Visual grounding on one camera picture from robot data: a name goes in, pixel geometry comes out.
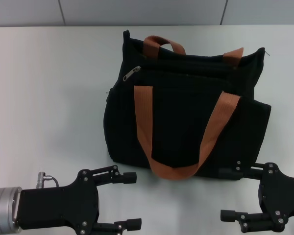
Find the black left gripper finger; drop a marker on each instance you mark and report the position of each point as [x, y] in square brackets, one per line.
[117, 176]
[127, 224]

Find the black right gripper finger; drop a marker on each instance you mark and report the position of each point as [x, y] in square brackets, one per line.
[235, 172]
[237, 216]

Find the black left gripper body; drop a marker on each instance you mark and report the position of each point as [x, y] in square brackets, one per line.
[56, 208]

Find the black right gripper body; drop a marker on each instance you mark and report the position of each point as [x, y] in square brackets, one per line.
[284, 198]

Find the silver metal zipper pull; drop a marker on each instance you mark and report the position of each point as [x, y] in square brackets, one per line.
[131, 73]

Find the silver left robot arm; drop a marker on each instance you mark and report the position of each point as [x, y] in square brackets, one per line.
[2, 208]

